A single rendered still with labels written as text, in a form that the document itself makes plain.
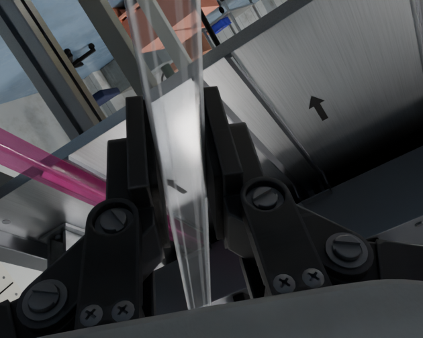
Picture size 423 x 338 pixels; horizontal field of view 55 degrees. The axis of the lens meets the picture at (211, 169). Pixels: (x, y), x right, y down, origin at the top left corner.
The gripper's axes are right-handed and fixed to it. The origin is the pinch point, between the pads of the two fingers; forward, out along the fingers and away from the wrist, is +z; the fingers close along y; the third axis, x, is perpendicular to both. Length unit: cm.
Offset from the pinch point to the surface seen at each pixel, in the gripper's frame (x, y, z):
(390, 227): -14.5, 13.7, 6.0
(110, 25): -18, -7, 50
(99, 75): -283, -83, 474
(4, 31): -13.3, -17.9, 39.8
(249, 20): -365, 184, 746
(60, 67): -17.0, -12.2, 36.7
